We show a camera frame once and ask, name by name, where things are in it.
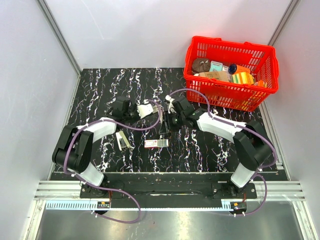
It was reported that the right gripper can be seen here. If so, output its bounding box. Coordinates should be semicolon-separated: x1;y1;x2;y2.
160;110;186;135

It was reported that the white stapler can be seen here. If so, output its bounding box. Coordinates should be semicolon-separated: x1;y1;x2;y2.
115;130;131;151

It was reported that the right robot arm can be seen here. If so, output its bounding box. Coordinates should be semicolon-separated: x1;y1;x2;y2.
159;95;273;198

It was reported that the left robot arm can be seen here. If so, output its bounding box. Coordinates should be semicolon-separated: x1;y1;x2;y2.
52;96;141;198

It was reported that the staple box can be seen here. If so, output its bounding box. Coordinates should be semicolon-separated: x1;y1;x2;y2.
144;139;169;148

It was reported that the brown round item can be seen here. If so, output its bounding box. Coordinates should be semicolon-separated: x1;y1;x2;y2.
191;58;211;73

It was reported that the cardboard box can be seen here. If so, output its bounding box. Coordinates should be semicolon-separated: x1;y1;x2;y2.
194;71;231;82

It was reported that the teal small box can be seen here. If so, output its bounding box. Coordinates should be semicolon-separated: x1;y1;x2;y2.
209;60;223;72

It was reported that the blue capped orange bottle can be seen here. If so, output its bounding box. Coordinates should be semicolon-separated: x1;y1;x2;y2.
228;63;251;75

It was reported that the green orange box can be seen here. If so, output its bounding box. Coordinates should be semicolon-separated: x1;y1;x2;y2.
232;72;255;85

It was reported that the red plastic basket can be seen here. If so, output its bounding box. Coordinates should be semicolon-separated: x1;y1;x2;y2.
183;36;279;112

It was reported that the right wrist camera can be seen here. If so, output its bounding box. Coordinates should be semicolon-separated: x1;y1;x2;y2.
164;95;177;114

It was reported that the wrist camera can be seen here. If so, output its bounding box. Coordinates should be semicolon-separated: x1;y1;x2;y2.
164;95;177;114
137;103;158;119

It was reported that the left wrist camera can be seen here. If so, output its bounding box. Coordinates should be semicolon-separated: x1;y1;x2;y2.
137;103;158;119

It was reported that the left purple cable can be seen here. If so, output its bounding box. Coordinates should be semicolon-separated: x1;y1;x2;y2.
63;98;162;223

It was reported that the purple cable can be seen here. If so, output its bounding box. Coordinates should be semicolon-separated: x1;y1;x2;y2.
63;98;162;223
165;88;278;217

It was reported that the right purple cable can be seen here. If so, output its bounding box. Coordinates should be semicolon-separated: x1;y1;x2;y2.
165;88;278;217

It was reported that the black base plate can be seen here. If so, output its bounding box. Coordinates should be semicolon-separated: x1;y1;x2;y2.
79;181;258;200

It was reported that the white cable duct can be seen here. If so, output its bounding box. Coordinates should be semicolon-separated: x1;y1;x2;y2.
45;200;110;211

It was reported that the aluminium rail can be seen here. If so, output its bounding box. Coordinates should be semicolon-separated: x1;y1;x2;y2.
34;181;305;202

